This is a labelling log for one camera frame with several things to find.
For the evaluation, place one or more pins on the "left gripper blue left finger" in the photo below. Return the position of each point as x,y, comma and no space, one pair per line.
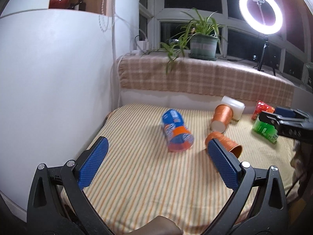
90,161

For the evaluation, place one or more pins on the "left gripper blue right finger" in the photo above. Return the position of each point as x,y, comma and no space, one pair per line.
226,164

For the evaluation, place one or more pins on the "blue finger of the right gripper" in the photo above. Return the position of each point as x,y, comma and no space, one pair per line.
285,112
270,118

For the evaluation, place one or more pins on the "blue orange soda cup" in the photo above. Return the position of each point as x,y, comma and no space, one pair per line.
179,138

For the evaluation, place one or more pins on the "green paper cup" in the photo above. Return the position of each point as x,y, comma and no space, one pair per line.
265,130

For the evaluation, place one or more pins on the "red snack cup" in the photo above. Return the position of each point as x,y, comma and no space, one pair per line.
262,106

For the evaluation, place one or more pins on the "white plastic cup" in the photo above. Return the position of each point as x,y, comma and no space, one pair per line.
236,106

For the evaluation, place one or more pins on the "orange paper cup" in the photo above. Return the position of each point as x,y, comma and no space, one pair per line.
221,118

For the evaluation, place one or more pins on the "plaid checkered blanket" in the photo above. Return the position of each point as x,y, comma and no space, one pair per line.
207,78

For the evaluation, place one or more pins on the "yellow striped mattress cover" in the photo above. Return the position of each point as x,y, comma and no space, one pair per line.
140,179

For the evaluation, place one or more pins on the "black tripod stand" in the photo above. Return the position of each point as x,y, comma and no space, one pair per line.
265,58

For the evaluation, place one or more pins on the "green plant pot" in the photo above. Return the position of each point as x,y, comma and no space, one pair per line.
203,47

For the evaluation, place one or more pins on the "spider plant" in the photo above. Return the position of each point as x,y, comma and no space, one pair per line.
180,44

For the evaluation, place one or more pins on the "white power adapter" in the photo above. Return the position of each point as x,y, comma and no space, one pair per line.
142,46

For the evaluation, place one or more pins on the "ring light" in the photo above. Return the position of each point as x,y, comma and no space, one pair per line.
260,27

